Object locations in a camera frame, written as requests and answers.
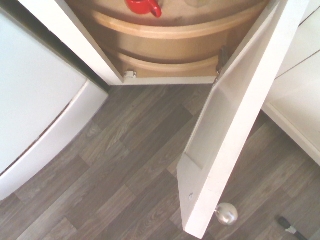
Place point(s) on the white cabinet door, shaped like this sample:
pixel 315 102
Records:
pixel 225 140

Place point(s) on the white sink cabinet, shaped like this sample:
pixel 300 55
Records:
pixel 297 95

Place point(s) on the small wooden turntable shelf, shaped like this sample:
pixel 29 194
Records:
pixel 170 68

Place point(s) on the white magnetic door catch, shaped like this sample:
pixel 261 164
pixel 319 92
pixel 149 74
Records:
pixel 130 75

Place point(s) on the large wooden turntable shelf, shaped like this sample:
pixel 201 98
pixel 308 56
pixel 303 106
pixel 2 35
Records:
pixel 162 37

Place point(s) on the brown door hinge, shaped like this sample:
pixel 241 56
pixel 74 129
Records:
pixel 223 58

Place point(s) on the red ceramic mug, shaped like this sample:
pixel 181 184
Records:
pixel 140 6

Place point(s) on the round silver door knob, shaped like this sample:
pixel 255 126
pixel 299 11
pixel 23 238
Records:
pixel 227 214

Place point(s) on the white kitchen stove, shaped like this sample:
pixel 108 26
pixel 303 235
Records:
pixel 32 95

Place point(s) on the white corner cabinet frame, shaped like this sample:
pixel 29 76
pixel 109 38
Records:
pixel 82 45

